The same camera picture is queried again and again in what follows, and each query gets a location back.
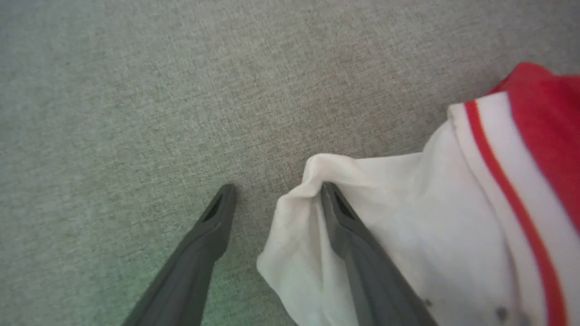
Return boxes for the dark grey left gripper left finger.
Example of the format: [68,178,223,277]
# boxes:
[122,183,237,326]

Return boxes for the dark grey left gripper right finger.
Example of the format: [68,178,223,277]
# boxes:
[320,182,438,326]

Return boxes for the red and white basketball jersey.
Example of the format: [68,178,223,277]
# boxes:
[257,62,580,326]

